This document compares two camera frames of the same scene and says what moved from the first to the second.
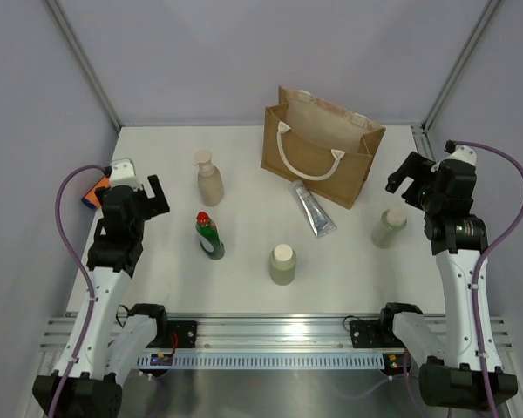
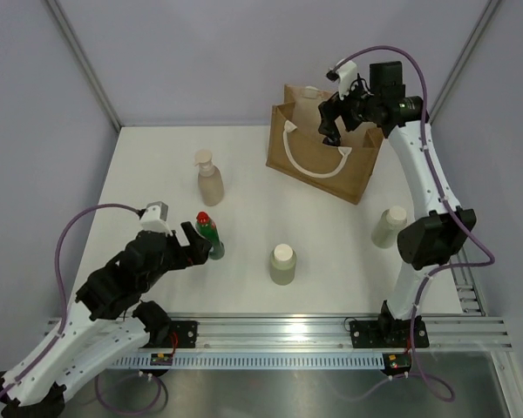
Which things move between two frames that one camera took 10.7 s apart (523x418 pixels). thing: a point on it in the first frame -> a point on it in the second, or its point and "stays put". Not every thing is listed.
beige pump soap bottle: x=211 y=181 stays put
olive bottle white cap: x=282 y=265 stays put
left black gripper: x=158 y=205 -> x=196 y=252
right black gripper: x=416 y=167 -> x=330 y=111
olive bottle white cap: x=388 y=227 stays put
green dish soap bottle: x=210 y=239 stays put
